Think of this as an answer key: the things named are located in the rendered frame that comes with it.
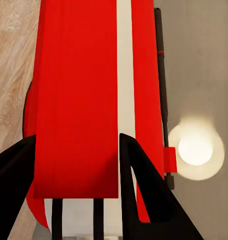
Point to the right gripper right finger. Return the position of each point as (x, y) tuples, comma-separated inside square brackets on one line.
[(168, 220)]

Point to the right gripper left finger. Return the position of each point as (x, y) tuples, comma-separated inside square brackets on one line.
[(17, 167)]

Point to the radio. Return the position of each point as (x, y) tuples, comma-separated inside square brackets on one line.
[(98, 71)]

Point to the coffee table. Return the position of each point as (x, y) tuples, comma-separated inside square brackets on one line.
[(195, 37)]

